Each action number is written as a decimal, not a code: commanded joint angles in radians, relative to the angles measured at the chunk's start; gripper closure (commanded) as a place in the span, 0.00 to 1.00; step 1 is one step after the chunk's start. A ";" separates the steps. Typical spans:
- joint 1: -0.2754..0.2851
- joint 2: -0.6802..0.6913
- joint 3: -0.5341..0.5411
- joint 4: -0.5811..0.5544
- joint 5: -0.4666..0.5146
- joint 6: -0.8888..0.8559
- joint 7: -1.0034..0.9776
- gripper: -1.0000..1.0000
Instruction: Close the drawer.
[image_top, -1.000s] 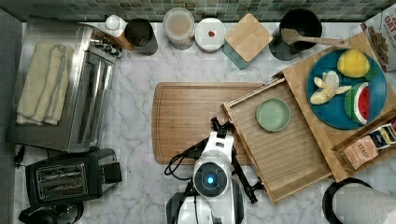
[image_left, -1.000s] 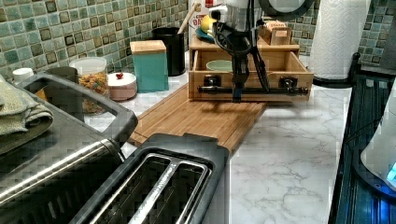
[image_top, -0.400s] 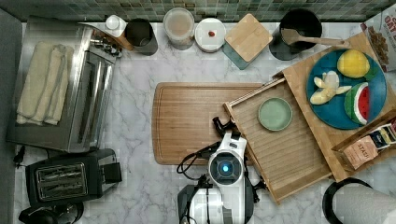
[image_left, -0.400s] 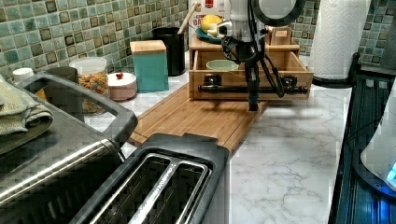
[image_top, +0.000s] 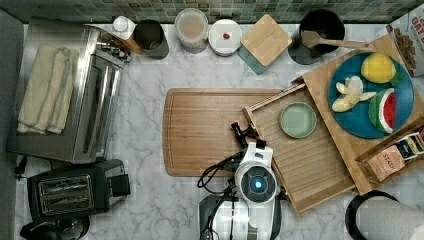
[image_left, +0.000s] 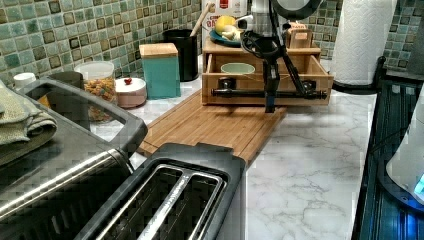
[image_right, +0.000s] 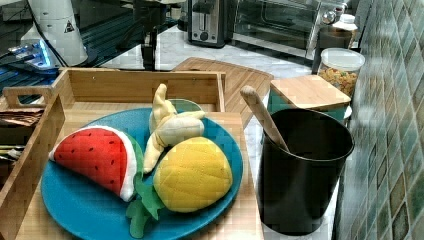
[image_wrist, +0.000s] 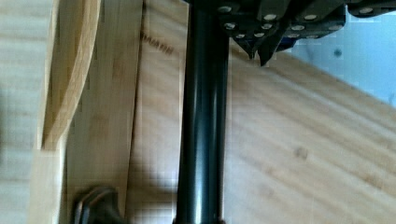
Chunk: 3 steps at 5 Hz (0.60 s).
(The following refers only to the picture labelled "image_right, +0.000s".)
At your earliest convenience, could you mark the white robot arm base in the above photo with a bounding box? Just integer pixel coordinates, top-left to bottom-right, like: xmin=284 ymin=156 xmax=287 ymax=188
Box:
xmin=1 ymin=0 xmax=95 ymax=71

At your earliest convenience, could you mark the wooden drawer box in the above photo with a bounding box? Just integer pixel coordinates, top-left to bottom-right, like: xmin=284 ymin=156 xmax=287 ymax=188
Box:
xmin=18 ymin=108 xmax=263 ymax=240

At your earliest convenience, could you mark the pale green bowl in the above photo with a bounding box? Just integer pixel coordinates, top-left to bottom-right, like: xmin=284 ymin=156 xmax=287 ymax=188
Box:
xmin=170 ymin=99 xmax=202 ymax=112

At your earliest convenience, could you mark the plush peeled banana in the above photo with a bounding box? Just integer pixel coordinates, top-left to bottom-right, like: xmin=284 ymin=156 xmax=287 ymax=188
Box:
xmin=143 ymin=84 xmax=205 ymax=173

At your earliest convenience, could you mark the bamboo cutting board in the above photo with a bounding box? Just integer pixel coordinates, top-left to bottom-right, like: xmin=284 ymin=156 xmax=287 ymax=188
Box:
xmin=173 ymin=57 xmax=274 ymax=127

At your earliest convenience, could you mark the plush yellow pineapple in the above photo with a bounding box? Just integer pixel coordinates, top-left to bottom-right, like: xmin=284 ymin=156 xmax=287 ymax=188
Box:
xmin=153 ymin=137 xmax=233 ymax=213

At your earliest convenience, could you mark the black silver toaster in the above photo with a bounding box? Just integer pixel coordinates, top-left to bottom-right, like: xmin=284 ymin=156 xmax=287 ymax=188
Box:
xmin=187 ymin=0 xmax=233 ymax=48

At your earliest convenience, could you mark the teal canister with wooden lid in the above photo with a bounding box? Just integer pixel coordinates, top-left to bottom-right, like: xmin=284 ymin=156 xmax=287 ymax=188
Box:
xmin=267 ymin=75 xmax=351 ymax=122

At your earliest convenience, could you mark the black utensil holder cup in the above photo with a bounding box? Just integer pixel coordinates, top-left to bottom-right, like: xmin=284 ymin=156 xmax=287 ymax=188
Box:
xmin=258 ymin=109 xmax=354 ymax=236

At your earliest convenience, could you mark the plush watermelon slice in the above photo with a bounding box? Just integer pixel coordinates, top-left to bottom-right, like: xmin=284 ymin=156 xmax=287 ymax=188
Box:
xmin=49 ymin=125 xmax=143 ymax=202

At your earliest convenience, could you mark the toaster oven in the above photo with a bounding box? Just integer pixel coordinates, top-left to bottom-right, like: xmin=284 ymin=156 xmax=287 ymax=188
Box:
xmin=233 ymin=0 xmax=349 ymax=60

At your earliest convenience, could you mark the clear cereal jar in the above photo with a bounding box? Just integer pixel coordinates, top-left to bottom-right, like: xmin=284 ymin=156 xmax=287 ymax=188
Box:
xmin=318 ymin=48 xmax=365 ymax=97

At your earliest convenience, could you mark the blue plate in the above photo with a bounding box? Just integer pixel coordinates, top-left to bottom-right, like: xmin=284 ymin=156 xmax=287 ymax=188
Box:
xmin=41 ymin=118 xmax=243 ymax=240

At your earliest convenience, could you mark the white lidded bottle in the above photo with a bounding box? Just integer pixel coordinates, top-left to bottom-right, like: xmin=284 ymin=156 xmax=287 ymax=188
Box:
xmin=333 ymin=14 xmax=358 ymax=31

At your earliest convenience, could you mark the wooden tea bag organizer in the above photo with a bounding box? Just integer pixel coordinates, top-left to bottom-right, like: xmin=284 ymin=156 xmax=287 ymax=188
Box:
xmin=0 ymin=85 xmax=67 ymax=240

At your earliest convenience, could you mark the wooden utensil handle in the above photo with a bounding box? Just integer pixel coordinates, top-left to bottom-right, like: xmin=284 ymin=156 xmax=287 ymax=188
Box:
xmin=240 ymin=85 xmax=289 ymax=151

